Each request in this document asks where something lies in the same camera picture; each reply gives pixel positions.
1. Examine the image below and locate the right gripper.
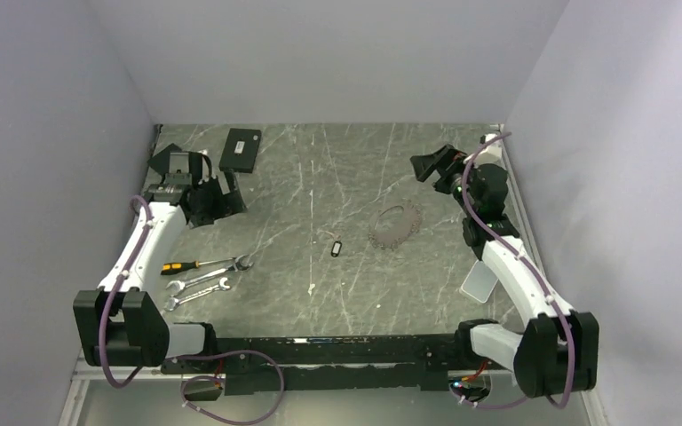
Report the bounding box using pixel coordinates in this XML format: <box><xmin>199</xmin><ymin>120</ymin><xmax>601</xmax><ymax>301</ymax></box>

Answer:
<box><xmin>410</xmin><ymin>145</ymin><xmax>483</xmax><ymax>217</ymax></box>

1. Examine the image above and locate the yellow handled screwdriver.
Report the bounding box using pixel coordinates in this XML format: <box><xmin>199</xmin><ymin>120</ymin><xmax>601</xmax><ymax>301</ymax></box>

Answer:
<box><xmin>161</xmin><ymin>257</ymin><xmax>237</xmax><ymax>276</ymax></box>

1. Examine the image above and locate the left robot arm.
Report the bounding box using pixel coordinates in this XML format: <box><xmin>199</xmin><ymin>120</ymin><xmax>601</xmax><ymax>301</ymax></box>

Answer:
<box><xmin>73</xmin><ymin>145</ymin><xmax>246</xmax><ymax>373</ymax></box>

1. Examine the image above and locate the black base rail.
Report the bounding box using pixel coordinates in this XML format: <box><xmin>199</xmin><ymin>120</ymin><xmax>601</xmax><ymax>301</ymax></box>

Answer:
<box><xmin>161</xmin><ymin>334</ymin><xmax>494</xmax><ymax>396</ymax></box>

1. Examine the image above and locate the aluminium frame rail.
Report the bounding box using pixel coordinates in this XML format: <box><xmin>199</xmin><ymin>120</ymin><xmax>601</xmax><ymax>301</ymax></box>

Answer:
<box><xmin>58</xmin><ymin>351</ymin><xmax>163</xmax><ymax>426</ymax></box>

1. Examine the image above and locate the black key tag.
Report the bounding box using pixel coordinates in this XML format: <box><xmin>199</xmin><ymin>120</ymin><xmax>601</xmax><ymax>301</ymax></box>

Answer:
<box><xmin>330</xmin><ymin>241</ymin><xmax>343</xmax><ymax>257</ymax></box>

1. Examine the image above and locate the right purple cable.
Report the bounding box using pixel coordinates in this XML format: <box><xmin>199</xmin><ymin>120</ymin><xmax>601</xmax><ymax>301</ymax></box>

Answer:
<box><xmin>448</xmin><ymin>131</ymin><xmax>576</xmax><ymax>412</ymax></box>

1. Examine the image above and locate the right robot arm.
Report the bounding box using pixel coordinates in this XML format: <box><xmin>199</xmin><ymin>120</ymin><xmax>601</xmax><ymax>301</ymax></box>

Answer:
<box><xmin>410</xmin><ymin>145</ymin><xmax>599</xmax><ymax>400</ymax></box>

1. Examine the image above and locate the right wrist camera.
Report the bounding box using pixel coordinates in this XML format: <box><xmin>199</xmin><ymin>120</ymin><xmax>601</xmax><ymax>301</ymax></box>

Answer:
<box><xmin>474</xmin><ymin>133</ymin><xmax>503</xmax><ymax>166</ymax></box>

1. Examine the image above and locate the black box with label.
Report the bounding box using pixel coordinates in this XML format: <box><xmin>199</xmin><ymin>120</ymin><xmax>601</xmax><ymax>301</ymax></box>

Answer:
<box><xmin>218</xmin><ymin>128</ymin><xmax>262</xmax><ymax>173</ymax></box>

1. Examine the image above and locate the large beaded keyring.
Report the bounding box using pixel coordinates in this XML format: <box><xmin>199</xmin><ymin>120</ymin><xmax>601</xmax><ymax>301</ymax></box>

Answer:
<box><xmin>368</xmin><ymin>199</ymin><xmax>422</xmax><ymax>249</ymax></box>

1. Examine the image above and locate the translucent plastic card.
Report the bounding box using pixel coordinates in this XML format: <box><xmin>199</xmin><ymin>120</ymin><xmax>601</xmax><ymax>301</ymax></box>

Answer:
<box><xmin>459</xmin><ymin>261</ymin><xmax>499</xmax><ymax>304</ymax></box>

